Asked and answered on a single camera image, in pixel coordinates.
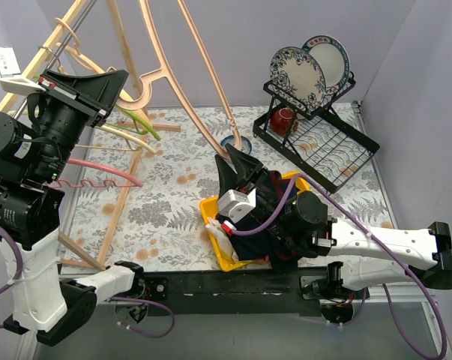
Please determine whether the navy tank top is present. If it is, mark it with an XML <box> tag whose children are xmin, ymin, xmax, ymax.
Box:
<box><xmin>229</xmin><ymin>170</ymin><xmax>309</xmax><ymax>272</ymax></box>

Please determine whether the white tank top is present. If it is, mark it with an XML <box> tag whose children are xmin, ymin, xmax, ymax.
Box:
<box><xmin>205</xmin><ymin>217</ymin><xmax>239</xmax><ymax>262</ymax></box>

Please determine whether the cream hanger front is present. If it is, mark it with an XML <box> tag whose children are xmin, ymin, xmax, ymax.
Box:
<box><xmin>76</xmin><ymin>122</ymin><xmax>156</xmax><ymax>154</ymax></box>

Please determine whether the cream hanger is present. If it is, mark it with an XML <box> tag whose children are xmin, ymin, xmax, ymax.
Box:
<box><xmin>55</xmin><ymin>17</ymin><xmax>105</xmax><ymax>74</ymax></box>
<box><xmin>76</xmin><ymin>122</ymin><xmax>156</xmax><ymax>154</ymax></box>
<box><xmin>119</xmin><ymin>1</ymin><xmax>242</xmax><ymax>159</ymax></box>

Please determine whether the pink hanger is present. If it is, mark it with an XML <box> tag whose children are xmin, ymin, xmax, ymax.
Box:
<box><xmin>49</xmin><ymin>157</ymin><xmax>143</xmax><ymax>189</ymax></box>

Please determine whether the green hanger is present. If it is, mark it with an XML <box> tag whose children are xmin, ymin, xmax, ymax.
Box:
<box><xmin>107</xmin><ymin>106</ymin><xmax>161</xmax><ymax>140</ymax></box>

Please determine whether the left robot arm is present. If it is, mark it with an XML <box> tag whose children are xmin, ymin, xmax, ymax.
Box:
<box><xmin>0</xmin><ymin>70</ymin><xmax>145</xmax><ymax>347</ymax></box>

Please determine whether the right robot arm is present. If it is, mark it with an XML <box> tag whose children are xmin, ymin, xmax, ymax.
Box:
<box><xmin>210</xmin><ymin>145</ymin><xmax>452</xmax><ymax>299</ymax></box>

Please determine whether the blue white small bowl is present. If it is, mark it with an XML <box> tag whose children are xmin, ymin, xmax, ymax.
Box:
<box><xmin>220</xmin><ymin>135</ymin><xmax>252</xmax><ymax>155</ymax></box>

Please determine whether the yellow plastic tray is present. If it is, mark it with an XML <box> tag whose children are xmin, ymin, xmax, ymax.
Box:
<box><xmin>199</xmin><ymin>171</ymin><xmax>300</xmax><ymax>272</ymax></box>

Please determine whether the wooden clothes rack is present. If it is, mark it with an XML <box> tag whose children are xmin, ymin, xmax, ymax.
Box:
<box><xmin>21</xmin><ymin>1</ymin><xmax>181</xmax><ymax>270</ymax></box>

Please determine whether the red mug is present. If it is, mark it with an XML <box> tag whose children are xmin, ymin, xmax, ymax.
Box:
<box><xmin>270</xmin><ymin>107</ymin><xmax>294</xmax><ymax>137</ymax></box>

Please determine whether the floral blue plate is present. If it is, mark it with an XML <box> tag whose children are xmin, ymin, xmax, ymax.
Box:
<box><xmin>270</xmin><ymin>46</ymin><xmax>326</xmax><ymax>113</ymax></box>

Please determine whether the green rimmed white plate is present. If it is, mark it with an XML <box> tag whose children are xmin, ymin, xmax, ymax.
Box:
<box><xmin>302</xmin><ymin>34</ymin><xmax>350</xmax><ymax>95</ymax></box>

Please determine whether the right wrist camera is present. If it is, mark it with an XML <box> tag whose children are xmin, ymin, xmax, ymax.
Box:
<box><xmin>217</xmin><ymin>189</ymin><xmax>256</xmax><ymax>236</ymax></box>

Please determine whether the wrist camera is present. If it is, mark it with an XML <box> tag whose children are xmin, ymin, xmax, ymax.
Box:
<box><xmin>0</xmin><ymin>46</ymin><xmax>43</xmax><ymax>97</ymax></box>
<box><xmin>217</xmin><ymin>189</ymin><xmax>256</xmax><ymax>236</ymax></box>

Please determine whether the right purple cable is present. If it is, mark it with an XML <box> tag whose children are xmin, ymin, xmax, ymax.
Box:
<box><xmin>229</xmin><ymin>173</ymin><xmax>448</xmax><ymax>360</ymax></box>

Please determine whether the purple cable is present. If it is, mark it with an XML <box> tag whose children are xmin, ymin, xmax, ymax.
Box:
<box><xmin>0</xmin><ymin>217</ymin><xmax>178</xmax><ymax>340</ymax></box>
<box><xmin>229</xmin><ymin>173</ymin><xmax>448</xmax><ymax>360</ymax></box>

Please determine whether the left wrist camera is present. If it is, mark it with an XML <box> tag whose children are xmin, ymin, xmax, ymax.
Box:
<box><xmin>0</xmin><ymin>46</ymin><xmax>43</xmax><ymax>97</ymax></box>

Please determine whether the black wire dish rack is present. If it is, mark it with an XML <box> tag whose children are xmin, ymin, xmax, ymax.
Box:
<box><xmin>253</xmin><ymin>74</ymin><xmax>379</xmax><ymax>194</ymax></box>

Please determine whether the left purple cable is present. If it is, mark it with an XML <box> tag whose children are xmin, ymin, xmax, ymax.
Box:
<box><xmin>0</xmin><ymin>217</ymin><xmax>178</xmax><ymax>340</ymax></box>

